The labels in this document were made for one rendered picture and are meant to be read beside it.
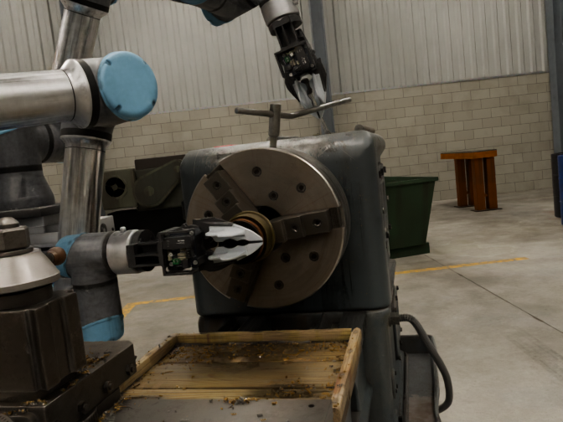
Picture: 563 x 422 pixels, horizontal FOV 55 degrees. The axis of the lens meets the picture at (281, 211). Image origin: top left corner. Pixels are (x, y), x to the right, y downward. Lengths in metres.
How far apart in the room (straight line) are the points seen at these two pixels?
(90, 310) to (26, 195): 0.48
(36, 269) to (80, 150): 0.58
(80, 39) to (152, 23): 10.25
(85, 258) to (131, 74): 0.32
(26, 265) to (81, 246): 0.44
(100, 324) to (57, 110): 0.36
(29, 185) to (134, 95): 0.50
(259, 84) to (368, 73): 2.24
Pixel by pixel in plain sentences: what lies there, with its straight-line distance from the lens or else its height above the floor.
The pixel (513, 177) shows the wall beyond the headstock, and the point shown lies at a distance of 12.34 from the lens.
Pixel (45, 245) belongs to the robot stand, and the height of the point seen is 1.07.
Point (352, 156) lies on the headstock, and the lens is 1.15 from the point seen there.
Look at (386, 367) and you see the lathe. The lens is 1.24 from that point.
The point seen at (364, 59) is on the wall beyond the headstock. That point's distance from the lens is 11.55.
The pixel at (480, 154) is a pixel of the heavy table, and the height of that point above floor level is 0.94.
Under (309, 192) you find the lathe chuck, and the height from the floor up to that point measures 1.14.
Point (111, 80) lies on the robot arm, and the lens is 0.95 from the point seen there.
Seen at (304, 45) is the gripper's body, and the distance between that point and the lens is 1.15.
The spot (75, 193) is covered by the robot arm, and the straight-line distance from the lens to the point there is 1.09.
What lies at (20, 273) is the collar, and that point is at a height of 1.14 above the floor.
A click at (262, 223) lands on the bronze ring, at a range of 0.92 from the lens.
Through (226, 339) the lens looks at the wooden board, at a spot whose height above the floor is 0.89.
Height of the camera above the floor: 1.21
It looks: 5 degrees down
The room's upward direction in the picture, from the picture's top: 6 degrees counter-clockwise
